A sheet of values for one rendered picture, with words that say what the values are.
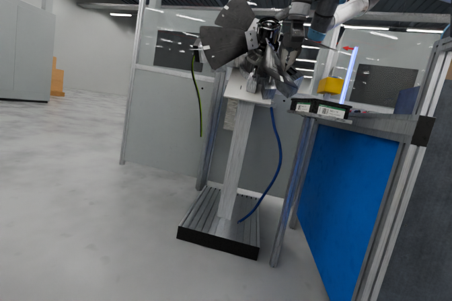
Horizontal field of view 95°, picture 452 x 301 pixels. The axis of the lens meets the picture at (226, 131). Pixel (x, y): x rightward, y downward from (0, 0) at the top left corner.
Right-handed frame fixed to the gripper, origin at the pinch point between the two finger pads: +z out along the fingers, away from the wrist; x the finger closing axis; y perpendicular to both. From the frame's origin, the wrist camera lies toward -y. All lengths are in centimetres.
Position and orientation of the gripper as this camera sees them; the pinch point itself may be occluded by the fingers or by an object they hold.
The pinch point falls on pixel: (284, 68)
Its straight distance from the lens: 96.3
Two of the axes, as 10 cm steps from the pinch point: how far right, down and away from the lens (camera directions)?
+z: -1.4, 9.0, 4.2
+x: -9.7, -2.1, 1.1
